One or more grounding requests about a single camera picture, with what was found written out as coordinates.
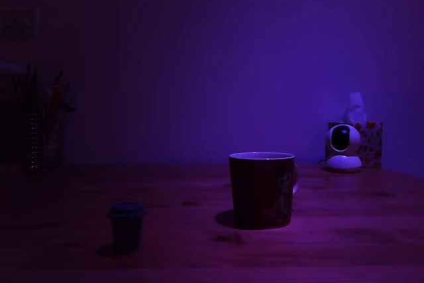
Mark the dark coffee capsule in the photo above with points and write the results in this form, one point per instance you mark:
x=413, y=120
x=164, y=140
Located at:
x=127, y=226

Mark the dark mug with cartoon print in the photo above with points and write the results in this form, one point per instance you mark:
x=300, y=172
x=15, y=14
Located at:
x=258, y=190

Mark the white tissue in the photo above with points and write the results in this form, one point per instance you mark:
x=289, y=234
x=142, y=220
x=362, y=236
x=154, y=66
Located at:
x=356, y=107

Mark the red kitchen utensil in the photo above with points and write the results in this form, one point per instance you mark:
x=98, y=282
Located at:
x=55, y=100

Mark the floral tissue box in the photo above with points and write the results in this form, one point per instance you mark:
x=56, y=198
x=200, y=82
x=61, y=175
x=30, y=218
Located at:
x=372, y=144

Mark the metal mesh utensil holder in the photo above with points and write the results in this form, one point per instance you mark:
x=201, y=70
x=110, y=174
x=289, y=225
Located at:
x=34, y=144

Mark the small white round camera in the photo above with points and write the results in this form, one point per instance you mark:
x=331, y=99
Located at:
x=342, y=162

